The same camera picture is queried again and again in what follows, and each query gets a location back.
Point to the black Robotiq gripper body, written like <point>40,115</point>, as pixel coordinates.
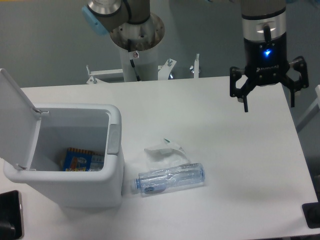
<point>266,63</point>

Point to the clear plastic wrapper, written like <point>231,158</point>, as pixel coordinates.
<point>166,155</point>

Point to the clear plastic bottle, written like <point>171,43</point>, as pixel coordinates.
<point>170,179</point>

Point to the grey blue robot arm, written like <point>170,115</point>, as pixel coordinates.
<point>262,20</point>

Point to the white plastic trash can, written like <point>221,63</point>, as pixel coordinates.
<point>94,127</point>

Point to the white trash can lid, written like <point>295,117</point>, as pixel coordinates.
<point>20,123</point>

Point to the black device right corner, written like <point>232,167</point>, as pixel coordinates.
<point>312,214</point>

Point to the black device corner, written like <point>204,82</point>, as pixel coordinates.
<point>312,214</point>
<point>11,216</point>

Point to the colourful snack package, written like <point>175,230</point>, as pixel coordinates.
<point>81,160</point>

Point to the black device left corner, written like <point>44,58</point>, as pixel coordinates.
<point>11,216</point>

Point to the white table bracket right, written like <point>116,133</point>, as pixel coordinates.
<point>195,68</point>

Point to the white frame right edge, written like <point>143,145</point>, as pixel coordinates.
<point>310,112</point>

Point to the white table bracket middle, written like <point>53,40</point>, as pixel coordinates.
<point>165,71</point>

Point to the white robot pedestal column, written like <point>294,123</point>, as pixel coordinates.
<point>138,62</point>

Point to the white table leg bracket left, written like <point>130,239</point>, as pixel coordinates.
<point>104,76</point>

